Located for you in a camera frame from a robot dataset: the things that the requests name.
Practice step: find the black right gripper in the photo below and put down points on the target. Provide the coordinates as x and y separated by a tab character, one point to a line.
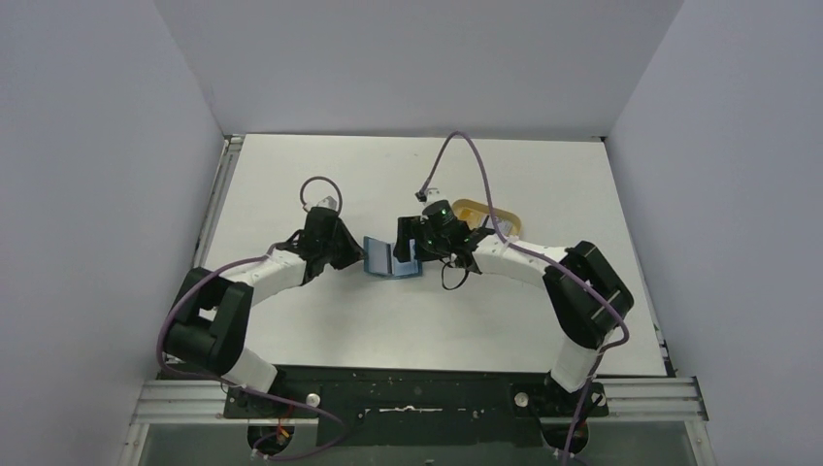
408	239

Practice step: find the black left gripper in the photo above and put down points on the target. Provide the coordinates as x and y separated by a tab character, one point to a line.
341	243

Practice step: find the blue leather card holder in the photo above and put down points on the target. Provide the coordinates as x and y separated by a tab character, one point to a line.
380	261

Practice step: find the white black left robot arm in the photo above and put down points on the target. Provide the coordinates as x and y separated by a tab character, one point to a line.
207	325

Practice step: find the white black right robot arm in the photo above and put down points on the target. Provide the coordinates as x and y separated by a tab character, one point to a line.
588	298

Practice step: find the card in beige tray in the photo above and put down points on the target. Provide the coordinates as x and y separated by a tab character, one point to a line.
508	226

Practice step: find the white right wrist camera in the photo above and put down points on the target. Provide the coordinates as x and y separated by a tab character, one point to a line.
429	196

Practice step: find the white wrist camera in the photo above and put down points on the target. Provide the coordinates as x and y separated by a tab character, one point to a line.
329	203
429	196

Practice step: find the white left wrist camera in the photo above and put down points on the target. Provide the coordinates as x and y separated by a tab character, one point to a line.
329	203

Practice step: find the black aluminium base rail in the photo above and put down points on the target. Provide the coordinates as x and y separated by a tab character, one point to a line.
374	407

